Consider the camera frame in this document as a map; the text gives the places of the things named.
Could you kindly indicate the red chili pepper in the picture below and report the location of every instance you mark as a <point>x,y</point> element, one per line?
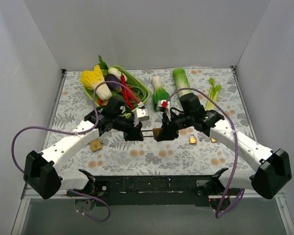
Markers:
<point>128,90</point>
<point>126,98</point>

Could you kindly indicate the green napa cabbage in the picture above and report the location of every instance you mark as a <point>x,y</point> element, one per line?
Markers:
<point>181,81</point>

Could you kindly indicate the bok choy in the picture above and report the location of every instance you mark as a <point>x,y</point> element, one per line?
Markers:
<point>159,92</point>

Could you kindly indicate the celery stalk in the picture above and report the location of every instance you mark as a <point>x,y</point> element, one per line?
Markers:
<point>213,94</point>

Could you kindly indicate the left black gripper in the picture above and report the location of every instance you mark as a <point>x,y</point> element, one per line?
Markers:
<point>132,132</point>

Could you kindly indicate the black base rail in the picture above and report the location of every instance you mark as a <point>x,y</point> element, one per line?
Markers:
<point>153,190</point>

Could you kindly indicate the green plastic basket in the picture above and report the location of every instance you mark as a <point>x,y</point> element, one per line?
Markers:
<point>104,82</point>

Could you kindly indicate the purple eggplant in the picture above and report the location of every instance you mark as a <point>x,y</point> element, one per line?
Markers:
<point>114,84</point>

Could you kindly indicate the brass padlock long shackle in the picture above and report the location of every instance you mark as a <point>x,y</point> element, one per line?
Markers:
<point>152,133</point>

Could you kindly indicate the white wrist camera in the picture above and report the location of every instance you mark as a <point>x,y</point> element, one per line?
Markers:
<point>164,106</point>
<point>140,114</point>

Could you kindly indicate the green long beans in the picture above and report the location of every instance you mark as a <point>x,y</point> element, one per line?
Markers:
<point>138,88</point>

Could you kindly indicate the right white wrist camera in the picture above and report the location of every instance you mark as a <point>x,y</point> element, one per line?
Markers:
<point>164,106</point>

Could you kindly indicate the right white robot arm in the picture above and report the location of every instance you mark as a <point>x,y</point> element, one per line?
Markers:
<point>271,170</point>

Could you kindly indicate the tiny brass padlock with key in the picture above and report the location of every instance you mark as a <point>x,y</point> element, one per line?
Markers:
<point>213,140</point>

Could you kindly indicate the small brass padlock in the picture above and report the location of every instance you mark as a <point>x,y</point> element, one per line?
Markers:
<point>192,139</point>

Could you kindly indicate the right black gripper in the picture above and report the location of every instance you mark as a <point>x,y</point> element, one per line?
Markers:
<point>170,129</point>

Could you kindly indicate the green leafy herb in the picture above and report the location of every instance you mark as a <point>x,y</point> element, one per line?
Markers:
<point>102,64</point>

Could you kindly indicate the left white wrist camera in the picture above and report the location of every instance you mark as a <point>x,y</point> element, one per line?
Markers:
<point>140,114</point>

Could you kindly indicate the yellow napa cabbage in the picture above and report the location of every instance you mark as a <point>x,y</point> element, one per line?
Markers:
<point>92,78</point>

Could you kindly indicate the white radish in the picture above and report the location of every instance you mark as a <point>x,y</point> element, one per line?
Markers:
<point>114,71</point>

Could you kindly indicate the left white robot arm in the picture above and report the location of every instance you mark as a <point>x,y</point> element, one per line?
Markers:
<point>42,170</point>

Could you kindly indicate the large brass padlock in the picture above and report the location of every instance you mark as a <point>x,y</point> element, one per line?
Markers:
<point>95,145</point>

